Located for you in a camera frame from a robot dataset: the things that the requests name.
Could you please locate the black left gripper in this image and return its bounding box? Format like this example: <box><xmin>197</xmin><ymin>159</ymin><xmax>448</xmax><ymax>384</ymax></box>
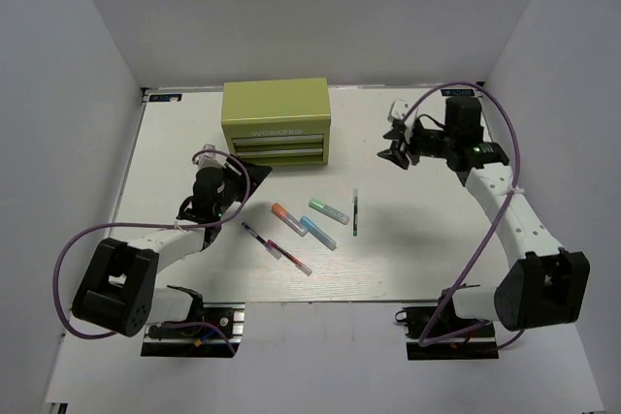
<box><xmin>214</xmin><ymin>154</ymin><xmax>273</xmax><ymax>217</ymax></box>

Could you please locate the green drawer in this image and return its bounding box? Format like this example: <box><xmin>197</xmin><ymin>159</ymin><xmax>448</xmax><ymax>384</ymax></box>
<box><xmin>232</xmin><ymin>135</ymin><xmax>324</xmax><ymax>147</ymax></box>
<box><xmin>236</xmin><ymin>146</ymin><xmax>323</xmax><ymax>159</ymax></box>

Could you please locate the green top drawer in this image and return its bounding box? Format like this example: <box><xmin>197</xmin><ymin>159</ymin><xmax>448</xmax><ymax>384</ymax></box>
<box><xmin>232</xmin><ymin>135</ymin><xmax>324</xmax><ymax>147</ymax></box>

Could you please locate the orange cap highlighter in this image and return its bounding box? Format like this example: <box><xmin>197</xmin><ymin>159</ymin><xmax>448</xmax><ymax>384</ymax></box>
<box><xmin>271</xmin><ymin>203</ymin><xmax>308</xmax><ymax>237</ymax></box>

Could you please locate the purple gel pen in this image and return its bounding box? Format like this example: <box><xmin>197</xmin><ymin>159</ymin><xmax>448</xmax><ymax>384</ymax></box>
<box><xmin>242</xmin><ymin>222</ymin><xmax>281</xmax><ymax>260</ymax></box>

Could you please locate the black green gel pen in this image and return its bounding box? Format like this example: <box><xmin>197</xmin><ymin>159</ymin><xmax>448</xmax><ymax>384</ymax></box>
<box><xmin>352</xmin><ymin>187</ymin><xmax>359</xmax><ymax>238</ymax></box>

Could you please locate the green cap highlighter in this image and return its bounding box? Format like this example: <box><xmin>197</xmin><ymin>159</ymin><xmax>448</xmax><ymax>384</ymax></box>
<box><xmin>309</xmin><ymin>198</ymin><xmax>349</xmax><ymax>225</ymax></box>

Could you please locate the blue cap highlighter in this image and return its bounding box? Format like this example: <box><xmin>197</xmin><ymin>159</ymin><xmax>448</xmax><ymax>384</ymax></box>
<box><xmin>300</xmin><ymin>216</ymin><xmax>337</xmax><ymax>250</ymax></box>

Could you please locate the red gel pen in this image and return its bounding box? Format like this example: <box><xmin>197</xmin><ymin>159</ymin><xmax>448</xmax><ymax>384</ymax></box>
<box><xmin>268</xmin><ymin>239</ymin><xmax>312</xmax><ymax>276</ymax></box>

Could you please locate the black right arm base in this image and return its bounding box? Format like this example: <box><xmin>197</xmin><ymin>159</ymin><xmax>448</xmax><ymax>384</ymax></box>
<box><xmin>394</xmin><ymin>303</ymin><xmax>499</xmax><ymax>362</ymax></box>

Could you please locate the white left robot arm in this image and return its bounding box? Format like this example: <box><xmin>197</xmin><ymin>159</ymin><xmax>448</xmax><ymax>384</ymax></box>
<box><xmin>71</xmin><ymin>154</ymin><xmax>272</xmax><ymax>336</ymax></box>

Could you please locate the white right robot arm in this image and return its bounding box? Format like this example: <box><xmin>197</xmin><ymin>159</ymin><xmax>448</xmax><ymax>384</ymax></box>
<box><xmin>378</xmin><ymin>96</ymin><xmax>590</xmax><ymax>339</ymax></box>

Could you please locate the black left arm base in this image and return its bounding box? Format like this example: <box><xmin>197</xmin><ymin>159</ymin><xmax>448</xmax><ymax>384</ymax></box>
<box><xmin>141</xmin><ymin>303</ymin><xmax>245</xmax><ymax>359</ymax></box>

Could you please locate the green metal drawer toolbox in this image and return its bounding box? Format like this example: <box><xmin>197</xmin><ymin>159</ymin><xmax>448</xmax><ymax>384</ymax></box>
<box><xmin>221</xmin><ymin>78</ymin><xmax>331</xmax><ymax>167</ymax></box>

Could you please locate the blue right corner label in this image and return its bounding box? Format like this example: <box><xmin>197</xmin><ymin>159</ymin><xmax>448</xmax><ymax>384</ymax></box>
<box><xmin>441</xmin><ymin>88</ymin><xmax>475</xmax><ymax>97</ymax></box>

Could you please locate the blue corner label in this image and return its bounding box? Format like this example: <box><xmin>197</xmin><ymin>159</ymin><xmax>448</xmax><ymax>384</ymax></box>
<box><xmin>441</xmin><ymin>88</ymin><xmax>475</xmax><ymax>97</ymax></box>
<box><xmin>148</xmin><ymin>93</ymin><xmax>182</xmax><ymax>103</ymax></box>

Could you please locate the blue left corner label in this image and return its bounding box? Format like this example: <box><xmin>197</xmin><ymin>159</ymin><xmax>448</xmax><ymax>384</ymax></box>
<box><xmin>148</xmin><ymin>93</ymin><xmax>182</xmax><ymax>103</ymax></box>

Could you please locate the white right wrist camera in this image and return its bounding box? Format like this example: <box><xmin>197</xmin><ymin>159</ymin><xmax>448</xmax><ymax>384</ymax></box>
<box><xmin>387</xmin><ymin>99</ymin><xmax>410</xmax><ymax>122</ymax></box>

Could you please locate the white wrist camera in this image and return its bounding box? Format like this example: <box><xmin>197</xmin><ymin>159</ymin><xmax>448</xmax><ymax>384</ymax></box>
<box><xmin>193</xmin><ymin>143</ymin><xmax>223</xmax><ymax>171</ymax></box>
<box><xmin>387</xmin><ymin>99</ymin><xmax>410</xmax><ymax>122</ymax></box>

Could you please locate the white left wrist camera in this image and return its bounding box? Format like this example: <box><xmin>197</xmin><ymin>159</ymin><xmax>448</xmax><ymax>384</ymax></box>
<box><xmin>193</xmin><ymin>143</ymin><xmax>223</xmax><ymax>171</ymax></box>

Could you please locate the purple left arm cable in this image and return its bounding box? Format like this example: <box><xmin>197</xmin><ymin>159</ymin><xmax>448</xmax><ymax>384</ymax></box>
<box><xmin>52</xmin><ymin>150</ymin><xmax>253</xmax><ymax>356</ymax></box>

